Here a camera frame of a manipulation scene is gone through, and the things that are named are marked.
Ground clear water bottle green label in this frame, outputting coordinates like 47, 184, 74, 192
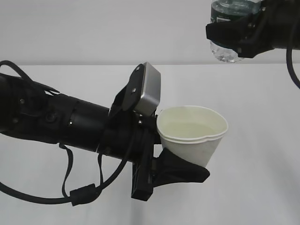
210, 0, 261, 63

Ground black camera cable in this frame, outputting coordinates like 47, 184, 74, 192
0, 60, 136, 207
285, 23, 300, 89

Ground white paper cup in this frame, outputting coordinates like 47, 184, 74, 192
156, 105, 229, 167

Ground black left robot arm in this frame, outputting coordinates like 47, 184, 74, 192
0, 74, 210, 206

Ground black left camera cable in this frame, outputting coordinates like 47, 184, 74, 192
0, 60, 136, 207

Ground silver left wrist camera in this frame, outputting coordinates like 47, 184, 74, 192
109, 62, 162, 118

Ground black right camera cable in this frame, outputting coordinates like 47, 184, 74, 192
285, 23, 300, 89

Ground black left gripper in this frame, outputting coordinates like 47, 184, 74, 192
97, 111, 210, 201

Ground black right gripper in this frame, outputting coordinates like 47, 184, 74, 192
205, 0, 300, 59

